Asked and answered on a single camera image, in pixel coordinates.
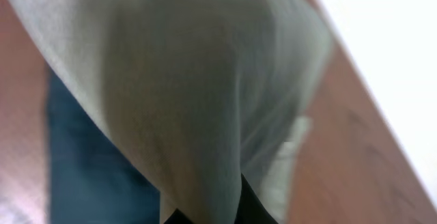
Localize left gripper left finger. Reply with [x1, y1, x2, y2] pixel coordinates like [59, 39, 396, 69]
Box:
[164, 209, 193, 224]

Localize folded navy blue shorts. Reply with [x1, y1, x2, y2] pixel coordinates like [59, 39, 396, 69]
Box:
[46, 71, 160, 224]

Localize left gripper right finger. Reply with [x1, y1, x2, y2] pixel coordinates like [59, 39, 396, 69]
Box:
[235, 175, 278, 224]

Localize khaki beige shorts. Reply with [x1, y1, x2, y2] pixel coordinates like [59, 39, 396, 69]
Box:
[9, 0, 333, 223]

